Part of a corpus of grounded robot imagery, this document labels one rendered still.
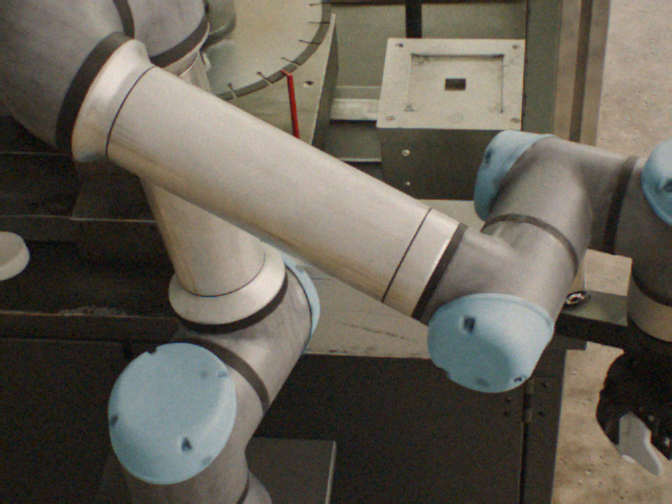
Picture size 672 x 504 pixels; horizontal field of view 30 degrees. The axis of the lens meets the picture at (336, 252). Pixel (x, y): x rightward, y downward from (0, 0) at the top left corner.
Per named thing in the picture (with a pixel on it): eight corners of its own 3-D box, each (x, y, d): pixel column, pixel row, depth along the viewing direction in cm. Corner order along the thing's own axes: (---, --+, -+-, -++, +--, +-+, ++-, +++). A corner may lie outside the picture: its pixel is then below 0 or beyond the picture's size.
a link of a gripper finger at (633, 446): (644, 512, 110) (656, 449, 104) (599, 466, 114) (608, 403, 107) (671, 494, 111) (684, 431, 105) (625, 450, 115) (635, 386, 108)
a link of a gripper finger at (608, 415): (603, 453, 109) (612, 390, 103) (591, 442, 110) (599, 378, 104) (644, 428, 111) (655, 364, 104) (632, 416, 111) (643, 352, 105)
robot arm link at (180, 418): (103, 505, 120) (73, 419, 111) (172, 402, 129) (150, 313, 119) (213, 546, 116) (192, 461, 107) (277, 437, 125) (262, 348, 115)
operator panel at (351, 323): (514, 293, 150) (519, 201, 139) (513, 364, 142) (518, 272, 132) (283, 285, 153) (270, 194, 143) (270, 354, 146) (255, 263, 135)
